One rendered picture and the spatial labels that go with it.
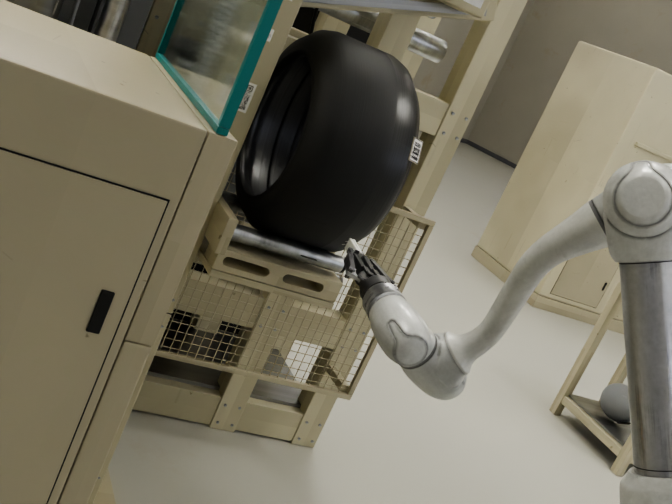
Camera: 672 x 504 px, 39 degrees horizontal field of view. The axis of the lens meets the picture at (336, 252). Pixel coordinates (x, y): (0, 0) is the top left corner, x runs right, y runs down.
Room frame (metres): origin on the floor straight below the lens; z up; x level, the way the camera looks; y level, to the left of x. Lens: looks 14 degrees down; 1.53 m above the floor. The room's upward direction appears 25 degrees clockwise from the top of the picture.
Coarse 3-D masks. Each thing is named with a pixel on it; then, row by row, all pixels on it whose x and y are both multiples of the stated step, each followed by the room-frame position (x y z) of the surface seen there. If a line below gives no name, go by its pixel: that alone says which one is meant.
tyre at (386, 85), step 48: (288, 48) 2.54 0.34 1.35; (336, 48) 2.35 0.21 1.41; (288, 96) 2.69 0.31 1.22; (336, 96) 2.24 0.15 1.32; (384, 96) 2.31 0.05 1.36; (288, 144) 2.71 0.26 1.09; (336, 144) 2.20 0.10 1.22; (384, 144) 2.27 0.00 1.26; (240, 192) 2.46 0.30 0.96; (288, 192) 2.23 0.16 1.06; (336, 192) 2.23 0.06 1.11; (384, 192) 2.28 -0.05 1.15; (336, 240) 2.33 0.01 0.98
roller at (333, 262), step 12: (240, 228) 2.27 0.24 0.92; (252, 228) 2.30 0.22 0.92; (240, 240) 2.27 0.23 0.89; (252, 240) 2.28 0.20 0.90; (264, 240) 2.29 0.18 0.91; (276, 240) 2.31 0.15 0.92; (288, 240) 2.34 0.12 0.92; (276, 252) 2.32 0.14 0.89; (288, 252) 2.33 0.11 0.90; (300, 252) 2.34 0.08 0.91; (312, 252) 2.36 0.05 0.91; (324, 252) 2.39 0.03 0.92; (312, 264) 2.37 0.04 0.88; (324, 264) 2.38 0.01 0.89; (336, 264) 2.39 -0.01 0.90
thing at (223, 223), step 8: (224, 200) 2.33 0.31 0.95; (216, 208) 2.29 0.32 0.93; (224, 208) 2.26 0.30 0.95; (216, 216) 2.28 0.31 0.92; (224, 216) 2.23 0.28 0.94; (232, 216) 2.22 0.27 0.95; (216, 224) 2.26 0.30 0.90; (224, 224) 2.21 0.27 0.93; (232, 224) 2.21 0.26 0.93; (208, 232) 2.28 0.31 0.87; (216, 232) 2.24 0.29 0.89; (224, 232) 2.20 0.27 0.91; (232, 232) 2.21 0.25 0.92; (208, 240) 2.26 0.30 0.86; (216, 240) 2.22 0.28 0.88; (224, 240) 2.21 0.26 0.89; (216, 248) 2.20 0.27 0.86; (224, 248) 2.21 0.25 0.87
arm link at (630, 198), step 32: (608, 192) 1.64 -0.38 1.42; (640, 192) 1.60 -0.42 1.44; (608, 224) 1.65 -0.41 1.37; (640, 224) 1.59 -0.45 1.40; (640, 256) 1.63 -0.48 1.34; (640, 288) 1.63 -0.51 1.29; (640, 320) 1.62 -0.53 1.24; (640, 352) 1.61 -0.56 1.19; (640, 384) 1.60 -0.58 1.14; (640, 416) 1.59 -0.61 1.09; (640, 448) 1.58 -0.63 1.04; (640, 480) 1.56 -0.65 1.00
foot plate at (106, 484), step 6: (108, 474) 2.47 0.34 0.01; (102, 480) 2.43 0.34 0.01; (108, 480) 2.45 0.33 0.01; (102, 486) 2.40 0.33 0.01; (108, 486) 2.42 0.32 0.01; (102, 492) 2.38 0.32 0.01; (108, 492) 2.39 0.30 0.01; (96, 498) 2.34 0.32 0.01; (102, 498) 2.35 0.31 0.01; (108, 498) 2.36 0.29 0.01; (114, 498) 2.37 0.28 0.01
